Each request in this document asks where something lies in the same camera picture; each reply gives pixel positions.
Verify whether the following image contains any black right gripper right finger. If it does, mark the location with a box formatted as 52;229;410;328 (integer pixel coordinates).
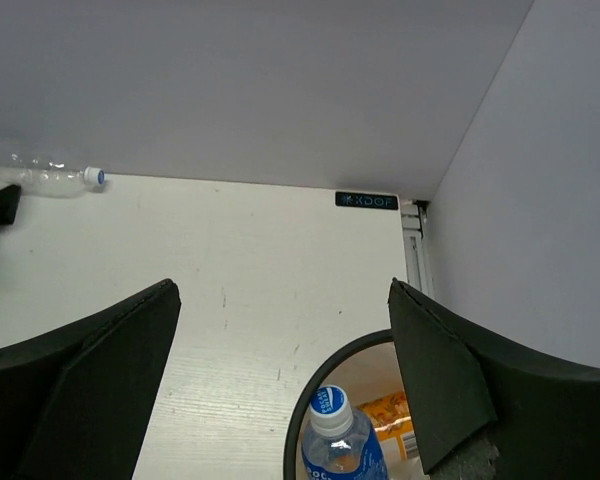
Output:
388;280;600;479

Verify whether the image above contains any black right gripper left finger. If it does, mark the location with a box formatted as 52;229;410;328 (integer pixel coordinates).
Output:
0;279;181;479

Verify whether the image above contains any orange juice bottle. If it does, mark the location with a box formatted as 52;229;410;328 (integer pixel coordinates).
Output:
357;391;419;465

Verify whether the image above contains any blue label bottle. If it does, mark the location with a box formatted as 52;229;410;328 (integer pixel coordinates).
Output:
301;385;389;480

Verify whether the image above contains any white bin black rim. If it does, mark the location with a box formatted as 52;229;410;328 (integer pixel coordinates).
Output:
283;330;428;479

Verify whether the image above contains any black logo sticker right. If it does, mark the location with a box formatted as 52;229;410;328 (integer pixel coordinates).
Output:
335;191;399;211

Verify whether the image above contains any clear bottle at back wall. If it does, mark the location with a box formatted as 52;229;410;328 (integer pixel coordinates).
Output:
0;150;106;198

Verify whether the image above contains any aluminium table rail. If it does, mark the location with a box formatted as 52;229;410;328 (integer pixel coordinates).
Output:
400;200;435;298

